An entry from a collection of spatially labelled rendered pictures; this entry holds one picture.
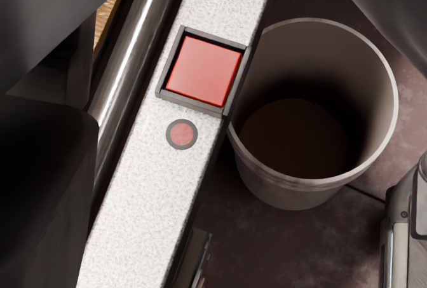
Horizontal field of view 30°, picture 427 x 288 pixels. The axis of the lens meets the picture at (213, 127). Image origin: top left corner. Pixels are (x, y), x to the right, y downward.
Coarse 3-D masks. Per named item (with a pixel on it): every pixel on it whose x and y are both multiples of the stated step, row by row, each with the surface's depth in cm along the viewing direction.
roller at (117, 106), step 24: (144, 0) 82; (168, 0) 82; (144, 24) 81; (120, 48) 80; (144, 48) 80; (120, 72) 79; (144, 72) 81; (96, 96) 79; (120, 96) 79; (120, 120) 79; (96, 168) 77; (96, 192) 77
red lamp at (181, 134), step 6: (174, 126) 78; (180, 126) 78; (186, 126) 78; (174, 132) 78; (180, 132) 78; (186, 132) 78; (192, 132) 78; (174, 138) 78; (180, 138) 78; (186, 138) 78; (192, 138) 78; (180, 144) 78
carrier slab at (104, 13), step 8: (112, 0) 80; (120, 0) 81; (104, 8) 80; (112, 8) 80; (104, 16) 79; (112, 16) 80; (96, 24) 79; (104, 24) 79; (96, 32) 79; (104, 32) 80; (96, 40) 79; (96, 48) 79
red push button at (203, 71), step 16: (192, 48) 79; (208, 48) 79; (224, 48) 79; (176, 64) 78; (192, 64) 78; (208, 64) 78; (224, 64) 78; (176, 80) 78; (192, 80) 78; (208, 80) 78; (224, 80) 78; (192, 96) 78; (208, 96) 77; (224, 96) 77
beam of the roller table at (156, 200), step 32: (192, 0) 82; (224, 0) 82; (256, 0) 82; (224, 32) 81; (256, 32) 81; (160, 64) 80; (160, 128) 78; (224, 128) 81; (128, 160) 77; (160, 160) 77; (192, 160) 77; (128, 192) 76; (160, 192) 76; (192, 192) 76; (96, 224) 75; (128, 224) 75; (160, 224) 75; (192, 224) 80; (96, 256) 75; (128, 256) 75; (160, 256) 74
